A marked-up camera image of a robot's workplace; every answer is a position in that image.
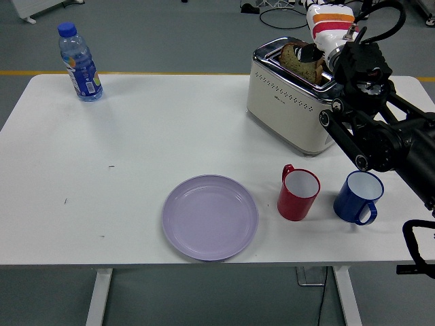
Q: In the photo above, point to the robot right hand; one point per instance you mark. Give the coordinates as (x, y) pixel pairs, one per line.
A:
(331, 23)

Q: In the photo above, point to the slice of bread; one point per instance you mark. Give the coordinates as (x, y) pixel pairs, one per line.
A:
(302, 72)

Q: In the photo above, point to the cream and chrome toaster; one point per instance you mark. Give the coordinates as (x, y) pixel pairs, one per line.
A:
(289, 112)

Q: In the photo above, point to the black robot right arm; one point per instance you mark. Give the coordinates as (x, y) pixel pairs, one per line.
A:
(374, 136)

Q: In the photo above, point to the lilac round plate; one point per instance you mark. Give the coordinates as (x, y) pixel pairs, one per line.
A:
(209, 217)

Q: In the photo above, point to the white caster foot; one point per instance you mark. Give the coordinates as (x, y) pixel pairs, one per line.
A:
(431, 21)

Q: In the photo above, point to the blue mug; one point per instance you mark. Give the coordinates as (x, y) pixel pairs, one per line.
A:
(346, 203)

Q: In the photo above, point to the red mug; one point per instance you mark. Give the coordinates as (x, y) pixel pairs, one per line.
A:
(292, 207)

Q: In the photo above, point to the clear bottle with blue cap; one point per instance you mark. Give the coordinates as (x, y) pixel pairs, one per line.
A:
(81, 74)

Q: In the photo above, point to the black table control panel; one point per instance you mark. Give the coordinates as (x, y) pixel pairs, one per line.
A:
(406, 269)

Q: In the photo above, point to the white table leg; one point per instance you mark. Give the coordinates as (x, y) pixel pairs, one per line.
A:
(98, 299)
(346, 299)

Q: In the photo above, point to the white floor heater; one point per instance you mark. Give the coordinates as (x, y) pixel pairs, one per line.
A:
(37, 6)

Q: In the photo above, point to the clear bracket under table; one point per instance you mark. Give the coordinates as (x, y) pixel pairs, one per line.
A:
(309, 276)

